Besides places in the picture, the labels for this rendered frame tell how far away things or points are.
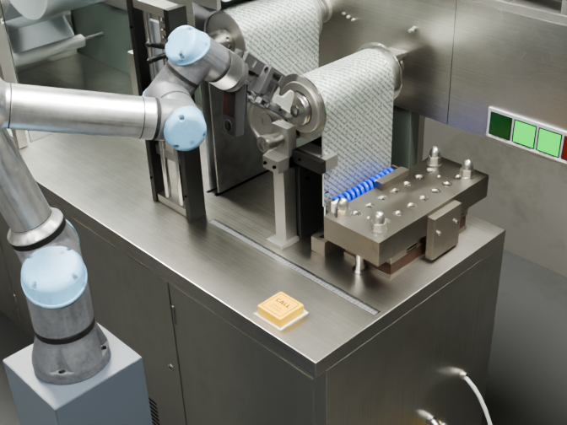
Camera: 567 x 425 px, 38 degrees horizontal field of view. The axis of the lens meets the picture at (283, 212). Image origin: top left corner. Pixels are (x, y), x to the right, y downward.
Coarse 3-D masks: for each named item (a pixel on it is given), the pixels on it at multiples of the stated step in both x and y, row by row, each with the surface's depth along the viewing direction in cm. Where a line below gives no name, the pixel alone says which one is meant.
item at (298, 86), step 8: (288, 88) 181; (296, 88) 179; (304, 88) 177; (312, 96) 176; (312, 104) 177; (312, 112) 178; (288, 120) 185; (312, 120) 179; (296, 128) 184; (304, 128) 182; (312, 128) 180
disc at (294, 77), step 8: (288, 80) 181; (296, 80) 179; (304, 80) 177; (280, 88) 184; (312, 88) 176; (320, 96) 175; (320, 104) 176; (320, 112) 177; (320, 120) 178; (320, 128) 179; (304, 136) 184; (312, 136) 182
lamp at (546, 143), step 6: (540, 132) 178; (546, 132) 176; (552, 132) 175; (540, 138) 178; (546, 138) 177; (552, 138) 176; (558, 138) 175; (540, 144) 179; (546, 144) 178; (552, 144) 177; (558, 144) 176; (540, 150) 179; (546, 150) 178; (552, 150) 177; (558, 150) 176
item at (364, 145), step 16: (368, 112) 188; (384, 112) 193; (336, 128) 182; (352, 128) 186; (368, 128) 191; (384, 128) 195; (336, 144) 184; (352, 144) 189; (368, 144) 193; (384, 144) 197; (352, 160) 191; (368, 160) 195; (384, 160) 200; (336, 176) 189; (352, 176) 193; (368, 176) 198; (336, 192) 191
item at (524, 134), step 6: (516, 126) 181; (522, 126) 180; (528, 126) 179; (534, 126) 178; (516, 132) 182; (522, 132) 181; (528, 132) 180; (534, 132) 179; (516, 138) 183; (522, 138) 181; (528, 138) 180; (528, 144) 181
